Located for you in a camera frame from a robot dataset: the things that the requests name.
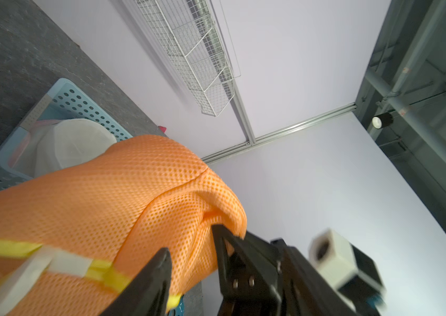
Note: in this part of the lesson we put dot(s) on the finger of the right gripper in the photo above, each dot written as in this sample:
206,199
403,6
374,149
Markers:
249,273

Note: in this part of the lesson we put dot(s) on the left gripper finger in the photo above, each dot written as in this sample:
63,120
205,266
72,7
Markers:
148,292

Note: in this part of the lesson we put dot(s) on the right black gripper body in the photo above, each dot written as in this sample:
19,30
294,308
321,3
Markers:
303,291

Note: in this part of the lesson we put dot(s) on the orange mesh laundry bag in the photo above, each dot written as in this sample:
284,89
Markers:
72,240

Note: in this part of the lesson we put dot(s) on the white mesh laundry bag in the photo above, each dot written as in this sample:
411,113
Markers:
53,145

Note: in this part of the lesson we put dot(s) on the light blue plastic basket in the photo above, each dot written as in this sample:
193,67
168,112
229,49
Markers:
63,101

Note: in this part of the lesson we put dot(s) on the long white wire shelf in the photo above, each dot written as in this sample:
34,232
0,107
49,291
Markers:
189,35

